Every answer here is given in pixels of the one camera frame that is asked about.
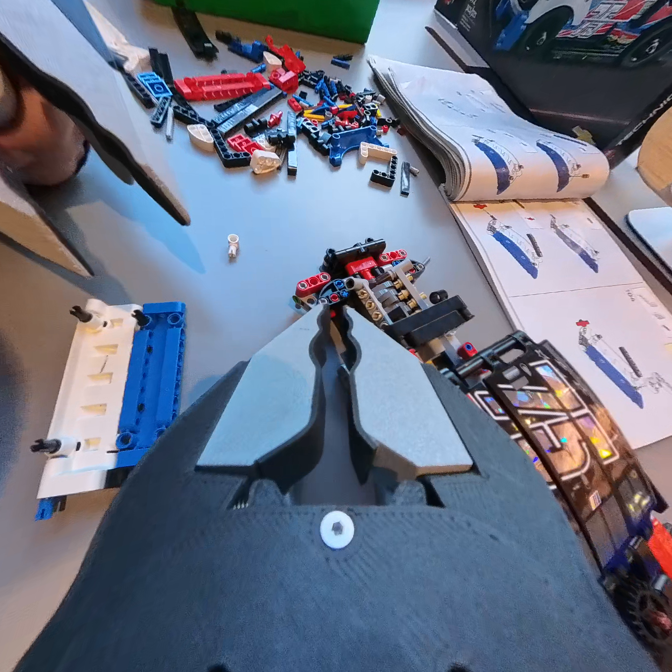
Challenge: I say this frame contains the partly built brick car model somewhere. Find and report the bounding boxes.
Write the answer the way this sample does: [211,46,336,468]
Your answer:
[291,237,672,652]

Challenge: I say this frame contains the blue and white brick panel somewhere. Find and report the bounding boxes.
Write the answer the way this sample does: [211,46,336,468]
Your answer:
[30,298,187,522]

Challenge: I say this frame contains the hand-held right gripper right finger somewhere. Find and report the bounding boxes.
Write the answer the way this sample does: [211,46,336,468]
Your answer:
[338,309,474,485]

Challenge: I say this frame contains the pile of loose bricks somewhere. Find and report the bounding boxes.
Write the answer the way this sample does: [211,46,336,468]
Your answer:
[102,5,421,197]

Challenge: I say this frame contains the white flat pad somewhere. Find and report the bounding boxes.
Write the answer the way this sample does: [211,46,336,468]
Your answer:
[624,207,672,295]

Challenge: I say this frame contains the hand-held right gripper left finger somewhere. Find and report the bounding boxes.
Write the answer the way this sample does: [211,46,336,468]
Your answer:
[196,304,331,495]

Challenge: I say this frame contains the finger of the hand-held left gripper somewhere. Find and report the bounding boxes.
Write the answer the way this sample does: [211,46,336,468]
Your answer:
[0,172,94,278]
[0,0,191,226]

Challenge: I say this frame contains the black toy car box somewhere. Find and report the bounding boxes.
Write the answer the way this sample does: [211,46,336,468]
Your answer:
[426,0,672,153]

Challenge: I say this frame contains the open building instruction booklet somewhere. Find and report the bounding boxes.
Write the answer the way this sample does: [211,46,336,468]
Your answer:
[367,54,672,449]

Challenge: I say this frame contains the green plastic bin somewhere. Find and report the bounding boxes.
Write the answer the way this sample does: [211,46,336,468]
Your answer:
[152,0,380,45]

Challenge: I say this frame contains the wooden document stand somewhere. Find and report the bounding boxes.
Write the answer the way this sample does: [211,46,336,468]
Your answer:
[636,105,672,196]

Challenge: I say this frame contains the person's left hand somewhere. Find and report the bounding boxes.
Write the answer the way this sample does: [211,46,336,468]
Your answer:
[0,68,90,186]

